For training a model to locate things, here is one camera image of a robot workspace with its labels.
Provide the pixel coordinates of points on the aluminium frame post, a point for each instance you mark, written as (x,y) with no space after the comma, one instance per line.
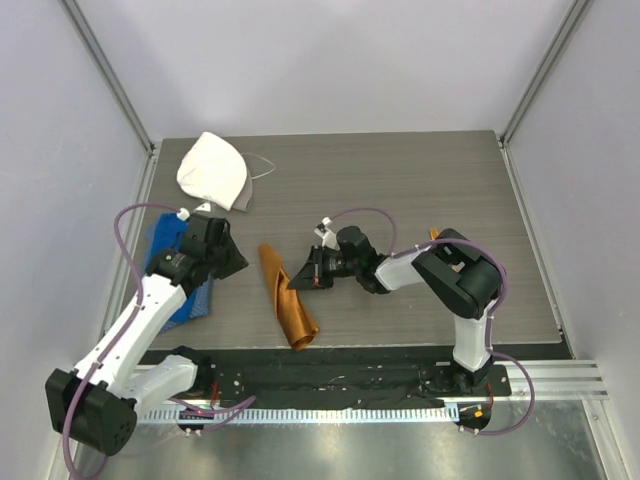
(91,43)
(570,23)

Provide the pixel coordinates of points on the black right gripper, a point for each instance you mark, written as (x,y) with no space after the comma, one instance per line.
(316,267)

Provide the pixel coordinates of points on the orange plastic fork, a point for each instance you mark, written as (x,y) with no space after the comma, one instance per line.
(435,232)

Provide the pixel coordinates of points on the right aluminium frame post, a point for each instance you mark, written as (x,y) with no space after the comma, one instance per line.
(570,23)

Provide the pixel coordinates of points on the orange satin napkin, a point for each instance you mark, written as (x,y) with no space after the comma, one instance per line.
(297,323)

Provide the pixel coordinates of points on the blue towel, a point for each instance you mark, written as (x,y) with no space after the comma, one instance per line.
(170,240)

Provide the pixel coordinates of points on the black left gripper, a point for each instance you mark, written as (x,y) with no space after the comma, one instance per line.
(236,260)

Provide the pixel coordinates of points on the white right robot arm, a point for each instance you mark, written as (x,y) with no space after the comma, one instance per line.
(462,276)

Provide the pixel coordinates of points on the left aluminium frame post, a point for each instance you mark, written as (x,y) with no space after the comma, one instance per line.
(91,43)

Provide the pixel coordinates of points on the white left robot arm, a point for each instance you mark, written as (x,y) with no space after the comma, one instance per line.
(99,401)

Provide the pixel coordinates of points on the white slotted cable duct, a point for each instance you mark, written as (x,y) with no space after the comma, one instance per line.
(169,414)

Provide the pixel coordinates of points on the white cloth cap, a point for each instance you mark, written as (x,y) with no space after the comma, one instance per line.
(213,170)

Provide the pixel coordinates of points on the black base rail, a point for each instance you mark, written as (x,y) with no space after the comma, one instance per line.
(337,378)

